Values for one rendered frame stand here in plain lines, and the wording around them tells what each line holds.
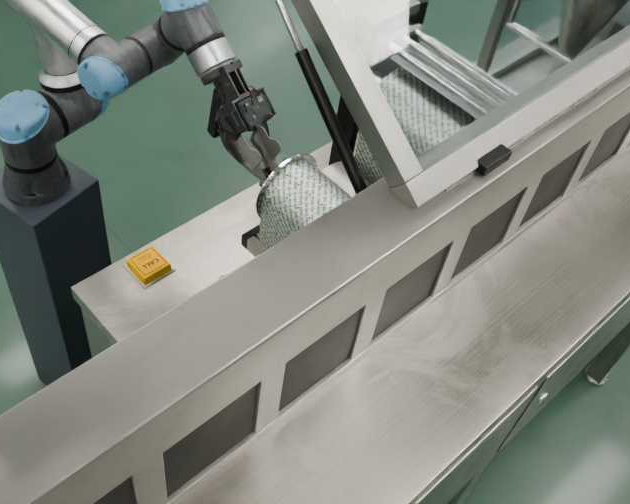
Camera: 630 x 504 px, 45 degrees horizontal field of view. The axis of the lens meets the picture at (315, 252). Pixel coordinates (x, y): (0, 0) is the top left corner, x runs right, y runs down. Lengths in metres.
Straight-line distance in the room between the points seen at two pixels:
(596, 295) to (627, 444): 1.73
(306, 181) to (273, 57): 2.52
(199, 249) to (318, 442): 0.92
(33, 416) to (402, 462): 0.42
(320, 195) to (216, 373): 0.67
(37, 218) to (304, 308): 1.19
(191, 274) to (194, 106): 1.88
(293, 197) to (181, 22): 0.35
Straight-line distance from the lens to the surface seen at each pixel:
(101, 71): 1.35
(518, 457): 2.64
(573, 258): 1.16
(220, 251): 1.74
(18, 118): 1.75
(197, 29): 1.35
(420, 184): 0.83
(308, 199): 1.30
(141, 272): 1.68
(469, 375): 0.98
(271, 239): 1.39
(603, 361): 2.80
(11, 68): 3.78
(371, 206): 0.82
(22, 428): 0.67
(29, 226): 1.84
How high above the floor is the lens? 2.24
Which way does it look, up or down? 50 degrees down
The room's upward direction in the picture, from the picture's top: 10 degrees clockwise
